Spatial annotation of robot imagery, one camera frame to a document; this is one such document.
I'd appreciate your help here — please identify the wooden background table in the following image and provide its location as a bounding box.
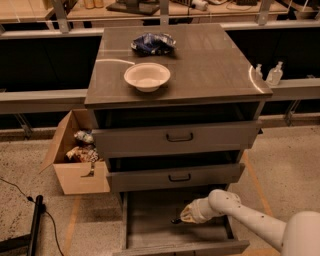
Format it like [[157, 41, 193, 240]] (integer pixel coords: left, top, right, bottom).
[[0, 0, 320, 25]]

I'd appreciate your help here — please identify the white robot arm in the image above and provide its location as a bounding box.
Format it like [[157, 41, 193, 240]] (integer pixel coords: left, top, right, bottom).
[[180, 189, 320, 256]]

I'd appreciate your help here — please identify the black rxbar chocolate bar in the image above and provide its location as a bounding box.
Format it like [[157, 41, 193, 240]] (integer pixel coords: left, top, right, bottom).
[[171, 218, 182, 224]]

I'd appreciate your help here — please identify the black stand leg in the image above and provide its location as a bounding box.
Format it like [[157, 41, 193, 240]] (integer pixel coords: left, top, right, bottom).
[[0, 195, 45, 256]]

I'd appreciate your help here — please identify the brown cardboard box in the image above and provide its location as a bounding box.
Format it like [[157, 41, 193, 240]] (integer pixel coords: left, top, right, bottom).
[[40, 109, 110, 195]]

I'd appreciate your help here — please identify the grey top drawer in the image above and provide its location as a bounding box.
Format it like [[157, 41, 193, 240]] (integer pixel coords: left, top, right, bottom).
[[93, 121, 261, 158]]

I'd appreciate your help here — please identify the grey drawer cabinet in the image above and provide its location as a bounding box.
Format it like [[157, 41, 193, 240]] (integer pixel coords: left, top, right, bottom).
[[83, 23, 274, 198]]

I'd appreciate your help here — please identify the clear sanitizer bottle right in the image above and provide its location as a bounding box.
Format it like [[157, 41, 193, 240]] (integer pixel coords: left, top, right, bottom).
[[266, 61, 283, 86]]

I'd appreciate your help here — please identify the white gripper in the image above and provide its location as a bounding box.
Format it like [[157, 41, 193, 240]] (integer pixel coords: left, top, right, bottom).
[[180, 198, 217, 224]]

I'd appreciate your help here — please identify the clear sanitizer bottle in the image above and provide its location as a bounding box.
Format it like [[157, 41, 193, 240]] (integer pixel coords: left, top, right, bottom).
[[255, 64, 263, 79], [266, 61, 283, 86]]

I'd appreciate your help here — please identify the white paper bowl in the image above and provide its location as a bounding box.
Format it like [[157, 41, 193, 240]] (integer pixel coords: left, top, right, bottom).
[[124, 63, 171, 92]]

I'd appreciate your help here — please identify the brown crumpled snack bag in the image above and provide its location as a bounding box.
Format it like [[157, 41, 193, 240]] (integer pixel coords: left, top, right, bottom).
[[66, 145, 100, 163]]

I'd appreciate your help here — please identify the clear sanitizer bottle left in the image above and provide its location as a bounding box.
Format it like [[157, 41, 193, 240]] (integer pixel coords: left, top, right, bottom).
[[255, 64, 263, 79]]

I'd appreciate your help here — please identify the blue crumpled chip bag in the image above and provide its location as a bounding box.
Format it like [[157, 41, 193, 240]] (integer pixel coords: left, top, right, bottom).
[[131, 32, 176, 56]]

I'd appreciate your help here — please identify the grey middle drawer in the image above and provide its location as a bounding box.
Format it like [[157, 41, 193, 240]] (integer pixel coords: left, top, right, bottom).
[[106, 163, 245, 192]]

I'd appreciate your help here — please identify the crumpled blue white snack bag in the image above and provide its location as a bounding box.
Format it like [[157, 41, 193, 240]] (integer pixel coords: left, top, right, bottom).
[[74, 130, 94, 144]]

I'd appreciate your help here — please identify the black floor cable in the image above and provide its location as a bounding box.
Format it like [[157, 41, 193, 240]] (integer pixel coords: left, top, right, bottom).
[[0, 176, 66, 256]]

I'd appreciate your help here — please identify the grey bottom drawer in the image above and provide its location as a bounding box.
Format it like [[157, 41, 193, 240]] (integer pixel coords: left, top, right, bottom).
[[113, 185, 249, 256]]

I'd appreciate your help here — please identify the grey metal railing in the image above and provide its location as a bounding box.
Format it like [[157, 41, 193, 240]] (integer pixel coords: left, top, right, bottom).
[[0, 19, 320, 116]]

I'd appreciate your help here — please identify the grey drawer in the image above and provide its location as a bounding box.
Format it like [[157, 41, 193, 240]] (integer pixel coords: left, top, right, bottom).
[[93, 121, 261, 158], [106, 163, 245, 192], [113, 185, 249, 256]]

